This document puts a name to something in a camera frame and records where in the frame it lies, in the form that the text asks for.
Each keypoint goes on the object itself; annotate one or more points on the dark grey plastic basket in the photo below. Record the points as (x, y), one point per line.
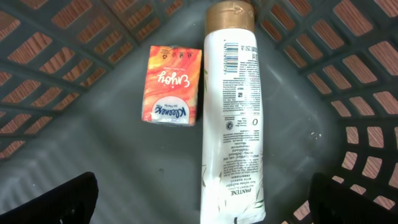
(72, 83)

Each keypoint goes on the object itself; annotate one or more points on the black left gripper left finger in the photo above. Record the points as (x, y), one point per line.
(59, 202)

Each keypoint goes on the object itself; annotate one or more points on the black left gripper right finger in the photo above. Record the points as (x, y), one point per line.
(331, 202)

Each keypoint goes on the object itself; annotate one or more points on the orange tissue pack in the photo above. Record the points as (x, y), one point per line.
(171, 87)

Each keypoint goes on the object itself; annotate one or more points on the white gold-capped shampoo bottle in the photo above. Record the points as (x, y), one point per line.
(232, 179)

